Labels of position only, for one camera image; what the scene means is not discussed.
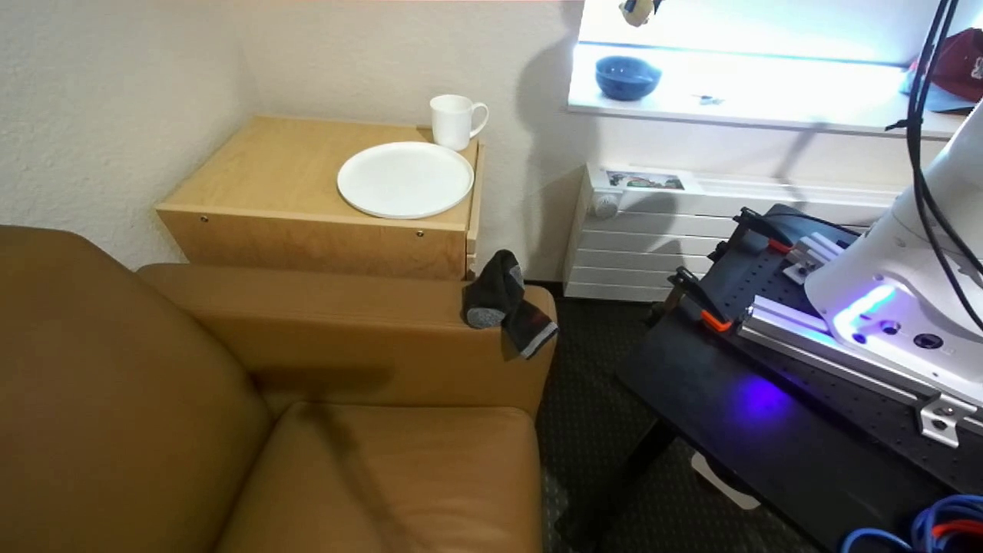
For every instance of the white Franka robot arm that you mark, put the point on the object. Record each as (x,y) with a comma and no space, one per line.
(900,257)

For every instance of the blue bowl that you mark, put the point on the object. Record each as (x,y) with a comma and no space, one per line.
(627,78)

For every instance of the white plate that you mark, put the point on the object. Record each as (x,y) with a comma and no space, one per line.
(404,180)

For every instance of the white windowsill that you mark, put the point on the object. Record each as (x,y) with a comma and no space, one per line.
(777,95)

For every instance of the white mug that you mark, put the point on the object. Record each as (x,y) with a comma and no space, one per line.
(449,119)

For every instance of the white slatted radiator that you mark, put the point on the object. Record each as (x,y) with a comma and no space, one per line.
(634,245)

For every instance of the orange black bar clamp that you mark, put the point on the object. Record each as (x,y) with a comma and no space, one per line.
(784,245)
(717,324)

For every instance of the maroon cap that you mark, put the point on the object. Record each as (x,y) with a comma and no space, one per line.
(963,65)

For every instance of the wooden side table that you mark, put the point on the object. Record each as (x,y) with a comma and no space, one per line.
(265,163)

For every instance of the black robot table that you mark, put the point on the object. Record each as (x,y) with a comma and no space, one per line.
(777,448)

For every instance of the white flat floor object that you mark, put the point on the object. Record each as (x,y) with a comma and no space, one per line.
(727,481)

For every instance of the brown leather armchair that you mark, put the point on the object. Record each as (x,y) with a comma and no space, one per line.
(155,409)

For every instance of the aluminium extrusion rail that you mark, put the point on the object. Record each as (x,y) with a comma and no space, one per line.
(817,342)
(817,250)

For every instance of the small metal corner bracket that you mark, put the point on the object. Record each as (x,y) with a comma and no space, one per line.
(941,420)

